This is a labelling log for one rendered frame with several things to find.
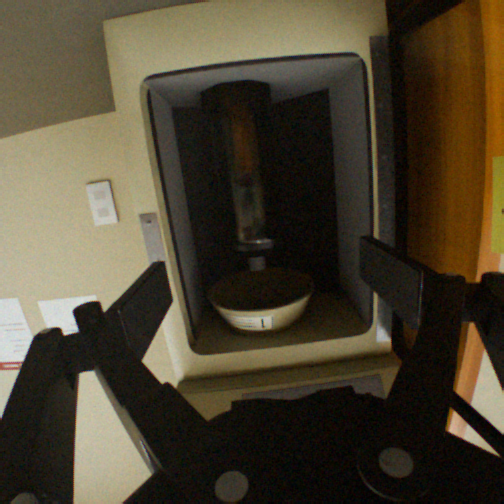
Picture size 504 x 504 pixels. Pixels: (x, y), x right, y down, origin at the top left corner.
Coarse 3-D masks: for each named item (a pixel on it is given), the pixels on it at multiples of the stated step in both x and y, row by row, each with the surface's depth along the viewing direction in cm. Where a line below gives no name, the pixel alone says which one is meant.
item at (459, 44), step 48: (480, 0) 16; (432, 48) 22; (480, 48) 18; (432, 96) 23; (480, 96) 19; (432, 144) 25; (480, 144) 20; (432, 192) 26; (480, 192) 21; (432, 240) 27; (480, 240) 22; (480, 384) 23
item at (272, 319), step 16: (240, 272) 55; (256, 272) 55; (272, 272) 55; (288, 272) 53; (224, 288) 52; (240, 288) 54; (256, 288) 55; (272, 288) 54; (288, 288) 53; (304, 288) 49; (224, 304) 50; (240, 304) 53; (288, 304) 40; (304, 304) 43; (224, 320) 45; (240, 320) 41; (256, 320) 40; (272, 320) 40; (288, 320) 42
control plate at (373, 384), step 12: (324, 384) 37; (336, 384) 37; (348, 384) 37; (360, 384) 37; (372, 384) 37; (252, 396) 37; (264, 396) 37; (276, 396) 37; (288, 396) 37; (300, 396) 37; (384, 396) 36
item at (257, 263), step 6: (252, 252) 41; (258, 252) 41; (264, 252) 42; (270, 252) 42; (252, 258) 45; (258, 258) 45; (264, 258) 46; (252, 264) 45; (258, 264) 45; (264, 264) 46; (252, 270) 45; (258, 270) 45
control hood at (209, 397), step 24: (360, 360) 40; (384, 360) 39; (192, 384) 39; (216, 384) 39; (240, 384) 38; (264, 384) 38; (288, 384) 38; (312, 384) 38; (384, 384) 37; (216, 408) 37
